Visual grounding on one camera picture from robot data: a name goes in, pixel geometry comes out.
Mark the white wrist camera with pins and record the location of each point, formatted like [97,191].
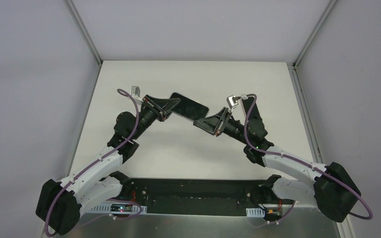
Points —
[135,93]
[233,102]

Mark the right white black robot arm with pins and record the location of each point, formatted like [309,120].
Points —
[327,187]

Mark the right white slotted cable duct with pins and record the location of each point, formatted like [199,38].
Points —
[255,212]

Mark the black phone with pink edge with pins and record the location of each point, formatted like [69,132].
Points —
[246,104]

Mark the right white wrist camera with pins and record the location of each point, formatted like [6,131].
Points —
[233,102]

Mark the shiny metal front panel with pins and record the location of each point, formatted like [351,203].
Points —
[301,223]

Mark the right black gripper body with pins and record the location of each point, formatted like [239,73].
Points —
[222,121]

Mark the left aluminium frame rail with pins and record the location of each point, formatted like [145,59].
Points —
[74,63]

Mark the aluminium frame rail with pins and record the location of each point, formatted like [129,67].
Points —
[293,68]
[74,63]

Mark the left green circuit board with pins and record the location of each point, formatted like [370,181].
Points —
[121,208]

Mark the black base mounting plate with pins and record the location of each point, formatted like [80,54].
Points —
[197,196]

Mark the left white slotted cable duct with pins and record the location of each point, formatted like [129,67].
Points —
[104,208]

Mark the right aluminium frame rail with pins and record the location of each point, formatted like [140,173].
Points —
[293,68]

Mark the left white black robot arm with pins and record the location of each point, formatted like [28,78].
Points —
[62,203]

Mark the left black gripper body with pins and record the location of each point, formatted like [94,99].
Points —
[153,108]

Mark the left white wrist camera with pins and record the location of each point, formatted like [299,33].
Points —
[135,93]

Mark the white slotted cable duct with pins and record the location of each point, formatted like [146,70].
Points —
[104,208]
[255,212]

